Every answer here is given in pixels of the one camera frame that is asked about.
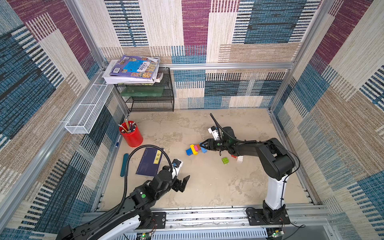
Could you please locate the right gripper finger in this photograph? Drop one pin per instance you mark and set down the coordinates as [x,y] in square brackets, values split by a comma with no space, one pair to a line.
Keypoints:
[208,142]
[207,148]

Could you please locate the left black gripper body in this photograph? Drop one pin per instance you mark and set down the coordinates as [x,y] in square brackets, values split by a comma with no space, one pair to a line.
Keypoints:
[175,185]

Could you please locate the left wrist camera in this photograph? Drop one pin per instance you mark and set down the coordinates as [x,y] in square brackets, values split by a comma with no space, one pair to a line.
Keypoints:
[176,166]

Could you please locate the white long lego brick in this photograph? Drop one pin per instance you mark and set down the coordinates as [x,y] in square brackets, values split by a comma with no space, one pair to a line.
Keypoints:
[240,159]

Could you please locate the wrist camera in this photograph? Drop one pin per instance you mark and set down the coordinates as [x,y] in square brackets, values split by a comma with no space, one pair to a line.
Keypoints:
[217,136]
[176,166]

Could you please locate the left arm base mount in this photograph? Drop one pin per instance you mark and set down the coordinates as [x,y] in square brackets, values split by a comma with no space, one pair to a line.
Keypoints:
[156,221]

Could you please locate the lime green square lego brick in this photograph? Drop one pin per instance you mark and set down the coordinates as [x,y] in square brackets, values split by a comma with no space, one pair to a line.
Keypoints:
[225,160]

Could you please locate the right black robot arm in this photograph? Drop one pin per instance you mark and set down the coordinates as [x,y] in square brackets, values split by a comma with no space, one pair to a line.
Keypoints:
[277,164]

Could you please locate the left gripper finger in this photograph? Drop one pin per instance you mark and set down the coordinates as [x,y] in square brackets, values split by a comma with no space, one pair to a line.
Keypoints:
[185,181]
[181,188]

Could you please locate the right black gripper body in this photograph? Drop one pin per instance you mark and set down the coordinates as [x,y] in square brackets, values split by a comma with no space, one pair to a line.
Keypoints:
[213,144]

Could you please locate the blue pen by wall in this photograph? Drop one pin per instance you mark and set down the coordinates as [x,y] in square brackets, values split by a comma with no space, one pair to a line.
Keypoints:
[118,142]

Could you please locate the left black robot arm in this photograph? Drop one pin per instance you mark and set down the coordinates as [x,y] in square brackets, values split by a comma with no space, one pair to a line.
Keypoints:
[133,212]

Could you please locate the black wire shelf rack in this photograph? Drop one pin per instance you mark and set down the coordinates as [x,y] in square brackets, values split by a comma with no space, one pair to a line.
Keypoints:
[156,97]

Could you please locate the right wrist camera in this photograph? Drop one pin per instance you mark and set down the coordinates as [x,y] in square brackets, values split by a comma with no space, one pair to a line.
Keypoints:
[217,136]

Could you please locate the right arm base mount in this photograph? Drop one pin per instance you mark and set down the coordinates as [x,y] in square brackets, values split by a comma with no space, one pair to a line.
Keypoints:
[266,216]

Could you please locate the red pencil cup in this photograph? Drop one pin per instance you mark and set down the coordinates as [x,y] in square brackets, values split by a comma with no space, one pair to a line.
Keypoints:
[131,133]

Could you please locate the stack of books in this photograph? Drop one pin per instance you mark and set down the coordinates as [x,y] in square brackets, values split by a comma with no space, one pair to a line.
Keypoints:
[133,70]

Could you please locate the white wire mesh basket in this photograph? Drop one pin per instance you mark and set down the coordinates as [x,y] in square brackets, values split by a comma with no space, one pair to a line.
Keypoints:
[87,112]

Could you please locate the purple notebook yellow label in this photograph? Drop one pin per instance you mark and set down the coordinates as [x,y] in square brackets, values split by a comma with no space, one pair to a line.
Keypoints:
[150,162]

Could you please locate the dark blue square lego brick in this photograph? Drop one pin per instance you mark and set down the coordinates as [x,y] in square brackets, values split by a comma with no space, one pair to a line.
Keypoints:
[189,152]

